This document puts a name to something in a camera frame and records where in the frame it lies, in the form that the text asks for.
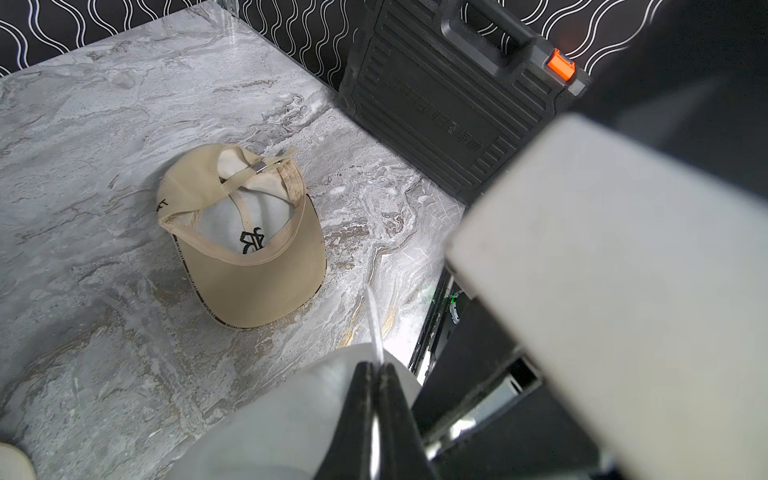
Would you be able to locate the tan baseball cap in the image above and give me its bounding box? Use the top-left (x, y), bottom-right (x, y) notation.
top-left (156, 144), bottom-right (327, 329)

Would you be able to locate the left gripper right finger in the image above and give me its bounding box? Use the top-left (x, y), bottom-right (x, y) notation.
top-left (374, 363), bottom-right (438, 479)

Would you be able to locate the black orange tool case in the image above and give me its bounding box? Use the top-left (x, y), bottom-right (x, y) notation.
top-left (339, 1), bottom-right (591, 205)

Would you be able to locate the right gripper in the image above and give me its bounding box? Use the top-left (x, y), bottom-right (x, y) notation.
top-left (410, 294), bottom-right (606, 479)

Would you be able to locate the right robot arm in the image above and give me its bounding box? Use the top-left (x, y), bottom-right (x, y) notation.
top-left (418, 1), bottom-right (767, 479)

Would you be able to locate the white baseball cap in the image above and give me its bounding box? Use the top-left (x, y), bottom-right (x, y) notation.
top-left (166, 288), bottom-right (421, 479)

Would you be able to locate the cream baseball cap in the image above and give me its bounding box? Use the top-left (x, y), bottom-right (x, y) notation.
top-left (0, 443), bottom-right (37, 480)

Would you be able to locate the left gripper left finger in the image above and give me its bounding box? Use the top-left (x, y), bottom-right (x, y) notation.
top-left (314, 362), bottom-right (377, 480)

